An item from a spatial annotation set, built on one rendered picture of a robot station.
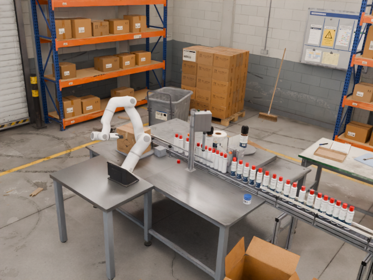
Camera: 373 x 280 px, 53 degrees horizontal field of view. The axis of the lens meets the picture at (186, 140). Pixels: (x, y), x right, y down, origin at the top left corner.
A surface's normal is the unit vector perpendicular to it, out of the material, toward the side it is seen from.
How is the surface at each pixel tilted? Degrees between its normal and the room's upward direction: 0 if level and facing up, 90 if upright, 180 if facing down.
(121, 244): 0
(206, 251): 1
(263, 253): 38
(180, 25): 90
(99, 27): 90
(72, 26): 90
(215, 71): 90
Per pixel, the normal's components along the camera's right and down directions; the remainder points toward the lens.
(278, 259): -0.30, -0.55
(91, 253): 0.04, -0.92
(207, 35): -0.65, 0.28
